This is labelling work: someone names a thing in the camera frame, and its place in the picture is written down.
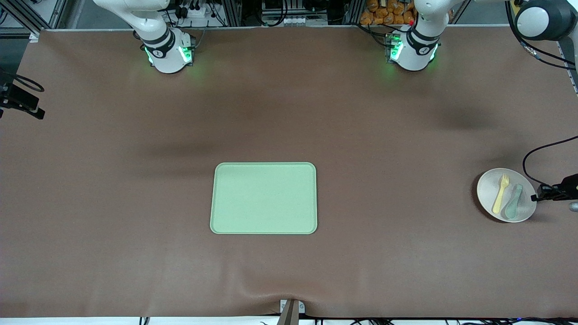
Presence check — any yellow plastic fork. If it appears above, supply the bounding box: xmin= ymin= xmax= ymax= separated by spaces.
xmin=492 ymin=175 xmax=510 ymax=214

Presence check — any pale round plate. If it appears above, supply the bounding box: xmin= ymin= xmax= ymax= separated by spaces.
xmin=477 ymin=168 xmax=538 ymax=223

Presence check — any teal plastic spoon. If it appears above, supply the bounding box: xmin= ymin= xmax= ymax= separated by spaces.
xmin=504 ymin=184 xmax=523 ymax=220

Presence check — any brown table cover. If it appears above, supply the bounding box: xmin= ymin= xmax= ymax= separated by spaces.
xmin=0 ymin=25 xmax=578 ymax=319

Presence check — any white power strip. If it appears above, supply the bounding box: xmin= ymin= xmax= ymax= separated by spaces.
xmin=183 ymin=5 xmax=213 ymax=19

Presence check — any light green rectangular tray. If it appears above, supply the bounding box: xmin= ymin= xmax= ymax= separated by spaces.
xmin=210 ymin=162 xmax=318 ymax=235

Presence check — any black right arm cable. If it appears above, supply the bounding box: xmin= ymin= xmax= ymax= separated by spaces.
xmin=0 ymin=68 xmax=45 ymax=93

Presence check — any aluminium frame post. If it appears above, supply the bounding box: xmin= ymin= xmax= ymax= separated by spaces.
xmin=348 ymin=0 xmax=364 ymax=26
xmin=224 ymin=0 xmax=243 ymax=27
xmin=45 ymin=0 xmax=69 ymax=30

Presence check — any tan mount bar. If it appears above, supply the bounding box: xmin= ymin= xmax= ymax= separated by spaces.
xmin=276 ymin=300 xmax=300 ymax=325

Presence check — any grey metal table bracket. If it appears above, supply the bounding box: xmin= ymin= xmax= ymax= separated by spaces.
xmin=280 ymin=299 xmax=306 ymax=315

